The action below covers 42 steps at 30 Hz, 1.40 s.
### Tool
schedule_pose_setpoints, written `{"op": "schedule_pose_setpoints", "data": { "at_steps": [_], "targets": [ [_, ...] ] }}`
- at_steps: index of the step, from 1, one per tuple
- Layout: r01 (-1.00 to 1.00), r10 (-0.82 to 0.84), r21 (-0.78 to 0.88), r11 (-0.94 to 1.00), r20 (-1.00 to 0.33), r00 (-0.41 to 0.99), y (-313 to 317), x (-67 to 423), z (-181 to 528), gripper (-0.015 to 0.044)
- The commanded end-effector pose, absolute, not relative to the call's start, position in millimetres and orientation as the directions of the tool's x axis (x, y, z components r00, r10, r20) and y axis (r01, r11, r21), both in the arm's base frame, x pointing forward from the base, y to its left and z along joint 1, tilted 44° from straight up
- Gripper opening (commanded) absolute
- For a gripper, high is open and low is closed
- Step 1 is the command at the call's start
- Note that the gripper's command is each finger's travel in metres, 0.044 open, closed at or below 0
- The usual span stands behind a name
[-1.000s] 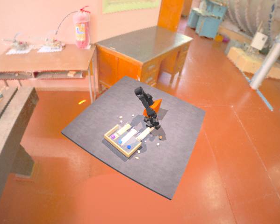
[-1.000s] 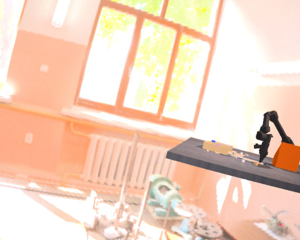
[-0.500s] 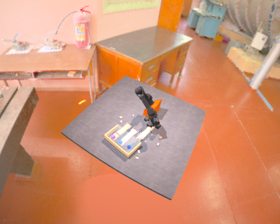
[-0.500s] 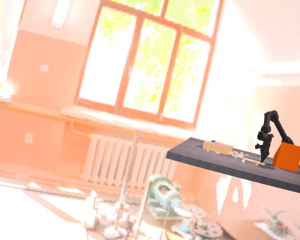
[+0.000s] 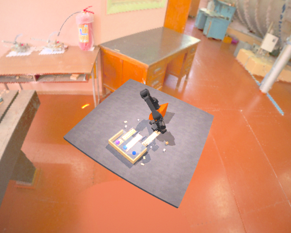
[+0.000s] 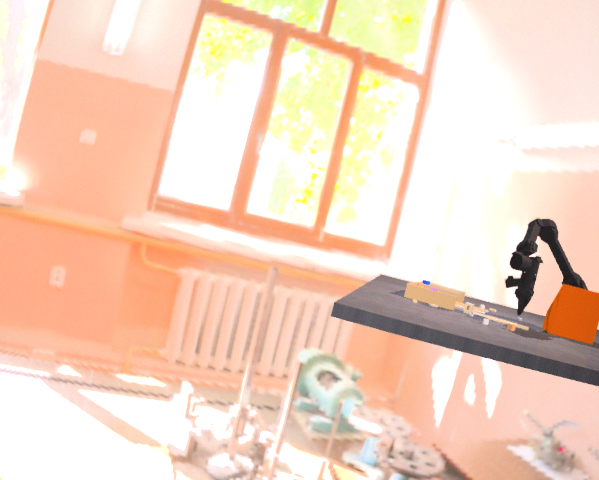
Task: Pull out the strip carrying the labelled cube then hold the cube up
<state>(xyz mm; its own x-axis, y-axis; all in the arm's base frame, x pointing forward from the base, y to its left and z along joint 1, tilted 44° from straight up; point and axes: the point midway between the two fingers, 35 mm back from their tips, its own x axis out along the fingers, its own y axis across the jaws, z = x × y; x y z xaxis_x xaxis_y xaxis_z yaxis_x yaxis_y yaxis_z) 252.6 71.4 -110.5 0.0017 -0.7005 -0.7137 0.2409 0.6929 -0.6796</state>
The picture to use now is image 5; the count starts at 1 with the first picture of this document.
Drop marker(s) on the pale orange strip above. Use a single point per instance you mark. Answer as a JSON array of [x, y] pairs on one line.
[[152, 137]]

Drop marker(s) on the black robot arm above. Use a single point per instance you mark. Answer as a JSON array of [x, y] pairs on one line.
[[154, 106]]

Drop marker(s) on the pink flat strip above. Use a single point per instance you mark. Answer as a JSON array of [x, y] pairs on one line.
[[138, 137]]

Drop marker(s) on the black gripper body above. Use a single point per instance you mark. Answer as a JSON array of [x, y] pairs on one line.
[[153, 122]]

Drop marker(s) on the orange dotted strip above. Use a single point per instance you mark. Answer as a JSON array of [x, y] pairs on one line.
[[131, 132]]

